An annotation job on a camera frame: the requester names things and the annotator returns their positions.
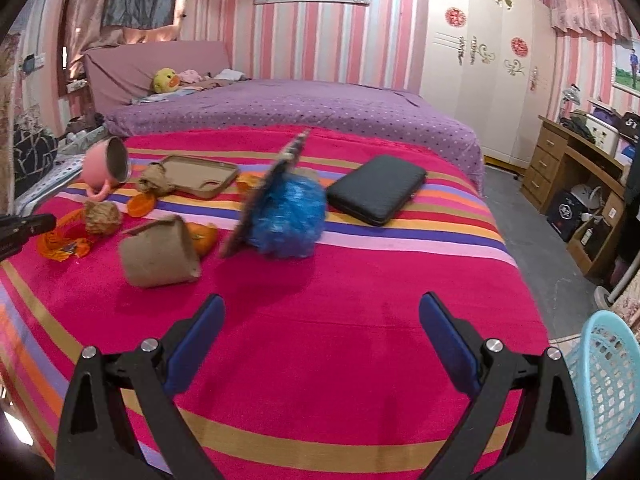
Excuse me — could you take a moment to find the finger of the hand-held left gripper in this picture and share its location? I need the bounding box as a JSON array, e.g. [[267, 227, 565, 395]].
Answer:
[[0, 213, 57, 263]]

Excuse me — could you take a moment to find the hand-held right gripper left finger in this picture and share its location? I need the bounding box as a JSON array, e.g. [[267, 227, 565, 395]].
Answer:
[[54, 294, 227, 480]]

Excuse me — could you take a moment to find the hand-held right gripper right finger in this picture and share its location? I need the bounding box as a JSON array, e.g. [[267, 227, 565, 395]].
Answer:
[[419, 291, 587, 480]]

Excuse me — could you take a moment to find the orange crinkled wrapper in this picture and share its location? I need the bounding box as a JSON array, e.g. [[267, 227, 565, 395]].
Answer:
[[36, 208, 96, 264]]

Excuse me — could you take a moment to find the orange fruit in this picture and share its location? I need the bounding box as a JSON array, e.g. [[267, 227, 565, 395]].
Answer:
[[186, 222, 219, 258]]

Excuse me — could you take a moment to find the orange plastic bowl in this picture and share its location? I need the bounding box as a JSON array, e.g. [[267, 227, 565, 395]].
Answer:
[[126, 192, 157, 218]]

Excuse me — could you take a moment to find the blue mesh bath sponge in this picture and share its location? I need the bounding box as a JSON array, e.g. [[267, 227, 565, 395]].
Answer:
[[248, 169, 328, 259]]

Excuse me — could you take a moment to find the light blue plastic basket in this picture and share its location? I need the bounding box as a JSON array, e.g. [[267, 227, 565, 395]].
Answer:
[[564, 310, 640, 480]]

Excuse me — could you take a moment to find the dark card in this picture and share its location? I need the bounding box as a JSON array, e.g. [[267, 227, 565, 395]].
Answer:
[[220, 128, 312, 259]]

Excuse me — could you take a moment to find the black patterned cushion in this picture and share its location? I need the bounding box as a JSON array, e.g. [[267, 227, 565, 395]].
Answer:
[[12, 127, 58, 198]]

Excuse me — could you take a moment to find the pink ceramic mug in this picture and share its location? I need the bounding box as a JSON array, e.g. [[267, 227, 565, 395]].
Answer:
[[81, 136, 132, 200]]

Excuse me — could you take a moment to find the striped pink blanket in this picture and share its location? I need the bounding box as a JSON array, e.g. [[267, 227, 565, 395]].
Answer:
[[0, 125, 551, 480]]

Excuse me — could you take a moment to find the small orange toy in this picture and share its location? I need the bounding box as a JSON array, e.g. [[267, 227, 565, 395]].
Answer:
[[235, 172, 263, 195]]

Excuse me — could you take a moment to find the tan phone case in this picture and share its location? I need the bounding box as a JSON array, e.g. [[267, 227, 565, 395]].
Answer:
[[159, 155, 240, 200]]

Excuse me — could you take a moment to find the black zip case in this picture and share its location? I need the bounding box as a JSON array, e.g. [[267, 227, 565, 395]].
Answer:
[[325, 155, 428, 227]]

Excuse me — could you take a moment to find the black printed box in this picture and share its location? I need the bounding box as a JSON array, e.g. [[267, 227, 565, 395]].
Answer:
[[546, 190, 591, 243]]

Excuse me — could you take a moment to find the mauve covered headboard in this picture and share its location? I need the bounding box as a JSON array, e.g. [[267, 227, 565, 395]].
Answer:
[[82, 40, 236, 116]]

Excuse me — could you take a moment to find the white floor fan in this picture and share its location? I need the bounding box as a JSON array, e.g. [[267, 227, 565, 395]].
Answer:
[[570, 184, 603, 216]]

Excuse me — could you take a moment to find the yellow duck plush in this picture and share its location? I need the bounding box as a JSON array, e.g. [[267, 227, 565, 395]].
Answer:
[[152, 67, 181, 94]]

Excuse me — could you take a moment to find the wooden desk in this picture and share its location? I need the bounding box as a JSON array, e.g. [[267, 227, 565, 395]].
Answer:
[[521, 114, 632, 281]]

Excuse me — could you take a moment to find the pink satin curtain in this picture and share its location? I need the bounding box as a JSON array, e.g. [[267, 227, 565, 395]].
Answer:
[[62, 0, 126, 76]]

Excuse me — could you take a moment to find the white wardrobe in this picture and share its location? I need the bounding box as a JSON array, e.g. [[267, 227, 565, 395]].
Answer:
[[419, 0, 557, 170]]

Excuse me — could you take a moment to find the pile of clothes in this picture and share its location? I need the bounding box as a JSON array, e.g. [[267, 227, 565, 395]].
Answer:
[[200, 67, 251, 83]]

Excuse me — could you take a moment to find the dark green bag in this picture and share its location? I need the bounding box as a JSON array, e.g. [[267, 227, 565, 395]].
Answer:
[[559, 110, 596, 143]]

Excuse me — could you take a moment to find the purple dotted bedspread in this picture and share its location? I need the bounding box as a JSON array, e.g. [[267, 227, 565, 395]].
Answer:
[[102, 78, 486, 196]]

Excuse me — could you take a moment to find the white storage box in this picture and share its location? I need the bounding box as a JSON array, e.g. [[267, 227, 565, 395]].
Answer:
[[585, 112, 621, 156]]

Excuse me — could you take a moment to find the small desk fan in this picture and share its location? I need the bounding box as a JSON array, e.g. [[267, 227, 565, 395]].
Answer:
[[560, 84, 581, 121]]

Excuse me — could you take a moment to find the black bag with white print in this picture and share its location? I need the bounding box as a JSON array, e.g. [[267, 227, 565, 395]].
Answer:
[[620, 111, 640, 143]]

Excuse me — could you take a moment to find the framed outdoor photo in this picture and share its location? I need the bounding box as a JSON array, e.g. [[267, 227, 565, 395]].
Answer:
[[612, 37, 640, 97]]

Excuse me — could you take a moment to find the pink curtain valance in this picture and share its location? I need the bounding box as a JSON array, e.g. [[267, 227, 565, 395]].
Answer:
[[549, 0, 640, 41]]

